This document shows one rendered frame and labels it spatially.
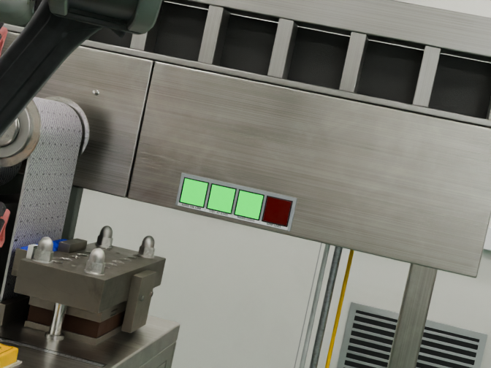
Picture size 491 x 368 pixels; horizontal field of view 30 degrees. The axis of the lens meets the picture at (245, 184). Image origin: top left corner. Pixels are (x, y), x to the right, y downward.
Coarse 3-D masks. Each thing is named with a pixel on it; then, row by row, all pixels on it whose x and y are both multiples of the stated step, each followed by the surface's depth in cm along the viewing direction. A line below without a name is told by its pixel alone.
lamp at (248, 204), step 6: (240, 192) 190; (246, 192) 190; (240, 198) 190; (246, 198) 190; (252, 198) 190; (258, 198) 190; (240, 204) 190; (246, 204) 190; (252, 204) 190; (258, 204) 190; (240, 210) 190; (246, 210) 190; (252, 210) 190; (258, 210) 190; (246, 216) 190; (252, 216) 190; (258, 216) 190
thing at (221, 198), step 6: (216, 186) 191; (210, 192) 191; (216, 192) 191; (222, 192) 191; (228, 192) 191; (234, 192) 190; (210, 198) 191; (216, 198) 191; (222, 198) 191; (228, 198) 191; (210, 204) 191; (216, 204) 191; (222, 204) 191; (228, 204) 191; (222, 210) 191; (228, 210) 191
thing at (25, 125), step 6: (24, 114) 164; (24, 120) 164; (30, 120) 164; (24, 126) 164; (30, 126) 164; (24, 132) 164; (30, 132) 164; (18, 138) 164; (24, 138) 164; (12, 144) 164; (18, 144) 164; (24, 144) 164; (0, 150) 165; (6, 150) 164; (12, 150) 164; (18, 150) 164; (0, 156) 165; (6, 156) 164
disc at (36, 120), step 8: (32, 104) 164; (32, 112) 164; (32, 120) 164; (40, 120) 164; (32, 128) 164; (40, 128) 164; (32, 136) 164; (32, 144) 165; (24, 152) 165; (0, 160) 166; (8, 160) 165; (16, 160) 165
